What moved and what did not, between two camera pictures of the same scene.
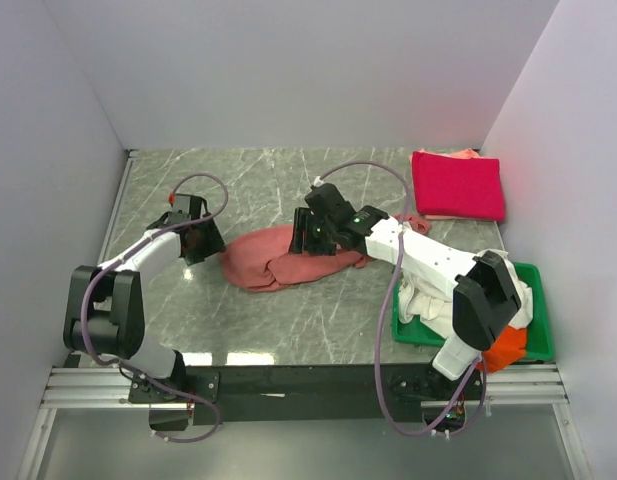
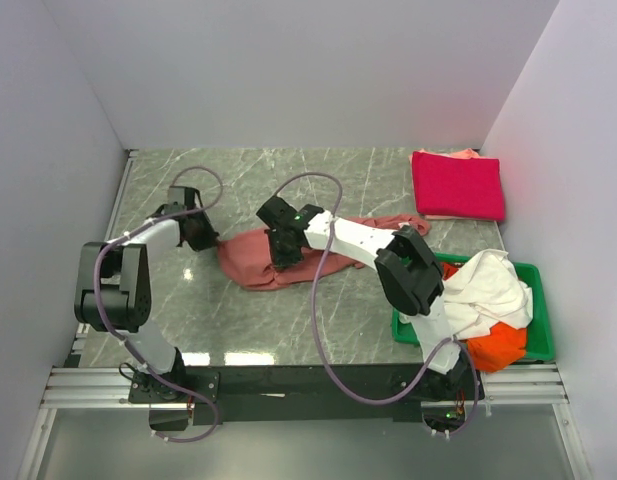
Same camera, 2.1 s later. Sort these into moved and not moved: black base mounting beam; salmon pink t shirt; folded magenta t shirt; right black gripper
Moved: right black gripper
Not moved: salmon pink t shirt; black base mounting beam; folded magenta t shirt
